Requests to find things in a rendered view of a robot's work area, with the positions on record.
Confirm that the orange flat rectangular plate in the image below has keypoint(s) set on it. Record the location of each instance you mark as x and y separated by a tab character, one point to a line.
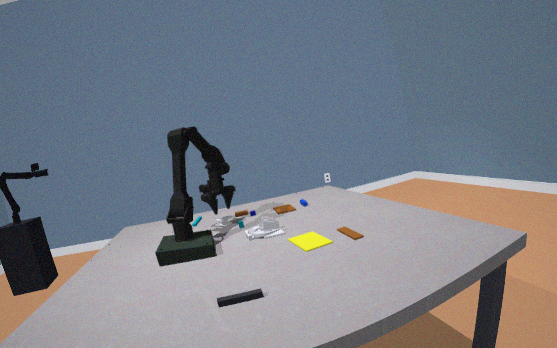
284	209

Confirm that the brown rectangular block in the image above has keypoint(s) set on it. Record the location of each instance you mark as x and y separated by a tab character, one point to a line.
241	213

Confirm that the brown flat bar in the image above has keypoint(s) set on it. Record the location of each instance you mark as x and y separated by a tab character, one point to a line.
348	232

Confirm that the cyan flat bar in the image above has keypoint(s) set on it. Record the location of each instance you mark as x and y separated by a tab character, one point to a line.
197	221

